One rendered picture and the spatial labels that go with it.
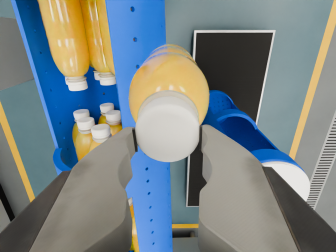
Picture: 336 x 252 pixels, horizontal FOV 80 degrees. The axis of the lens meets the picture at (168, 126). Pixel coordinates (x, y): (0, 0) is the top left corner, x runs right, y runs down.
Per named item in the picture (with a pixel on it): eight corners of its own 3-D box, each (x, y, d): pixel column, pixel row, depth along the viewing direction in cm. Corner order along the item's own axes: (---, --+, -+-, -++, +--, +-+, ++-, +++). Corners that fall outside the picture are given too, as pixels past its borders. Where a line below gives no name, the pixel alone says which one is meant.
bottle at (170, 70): (140, 83, 31) (105, 147, 15) (155, 36, 28) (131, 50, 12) (183, 98, 32) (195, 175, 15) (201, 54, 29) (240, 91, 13)
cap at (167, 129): (132, 135, 14) (127, 149, 13) (149, 83, 13) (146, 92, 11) (184, 151, 15) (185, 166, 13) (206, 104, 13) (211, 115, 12)
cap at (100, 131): (113, 132, 46) (112, 125, 45) (107, 140, 42) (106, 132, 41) (96, 132, 46) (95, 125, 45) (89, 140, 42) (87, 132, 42)
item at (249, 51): (184, 195, 203) (185, 207, 189) (191, 30, 141) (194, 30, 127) (236, 195, 203) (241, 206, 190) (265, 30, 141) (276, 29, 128)
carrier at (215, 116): (233, 122, 154) (230, 85, 142) (306, 217, 74) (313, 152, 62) (196, 129, 156) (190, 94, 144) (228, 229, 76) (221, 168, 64)
